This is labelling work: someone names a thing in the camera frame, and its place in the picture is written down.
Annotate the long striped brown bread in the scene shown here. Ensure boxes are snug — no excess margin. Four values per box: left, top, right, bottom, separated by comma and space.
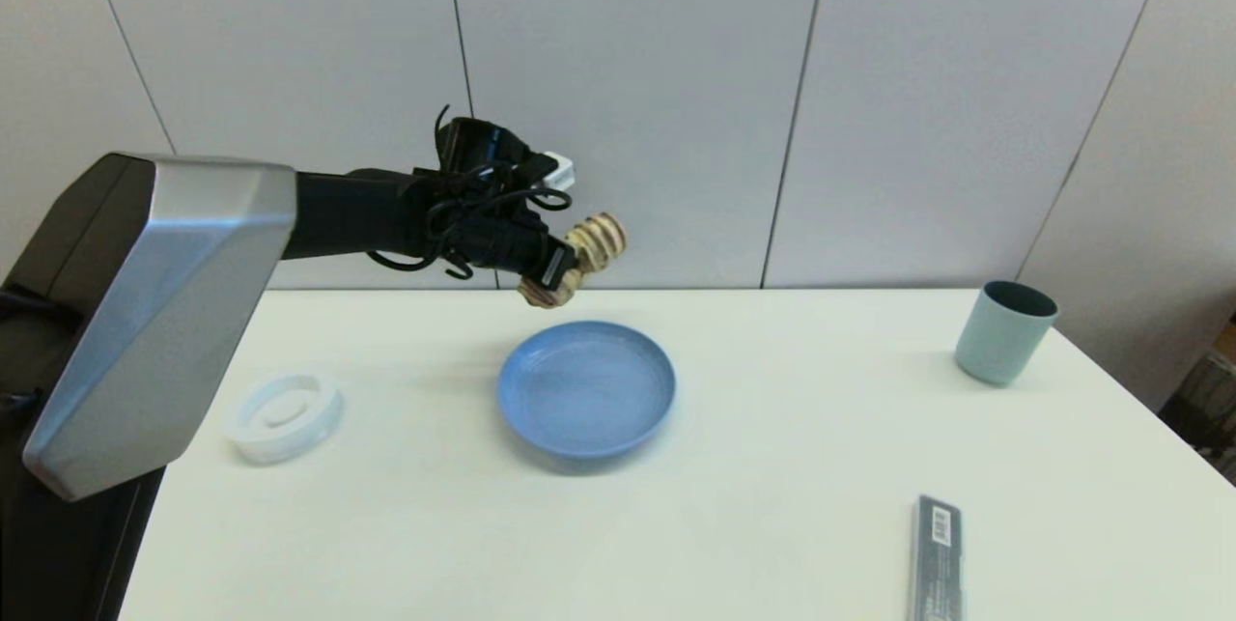
519, 212, 627, 309

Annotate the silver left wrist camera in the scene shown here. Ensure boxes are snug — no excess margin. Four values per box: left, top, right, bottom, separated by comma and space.
439, 117, 577, 197

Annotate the black looping arm cable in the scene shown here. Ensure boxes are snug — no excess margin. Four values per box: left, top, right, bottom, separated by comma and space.
367, 104, 573, 282

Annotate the grey background crate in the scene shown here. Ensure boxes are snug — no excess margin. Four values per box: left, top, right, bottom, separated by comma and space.
1159, 351, 1236, 489

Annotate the teal plastic cup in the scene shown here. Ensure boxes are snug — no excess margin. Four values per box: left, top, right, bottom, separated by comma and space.
955, 280, 1060, 387

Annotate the blue round plate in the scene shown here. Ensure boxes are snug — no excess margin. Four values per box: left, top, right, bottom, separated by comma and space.
496, 320, 677, 461

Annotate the white round dish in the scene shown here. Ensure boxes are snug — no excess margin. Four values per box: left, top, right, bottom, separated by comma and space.
225, 373, 345, 465

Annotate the grey transparent pencil case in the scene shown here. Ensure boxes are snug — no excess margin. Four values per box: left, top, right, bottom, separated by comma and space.
909, 494, 964, 621

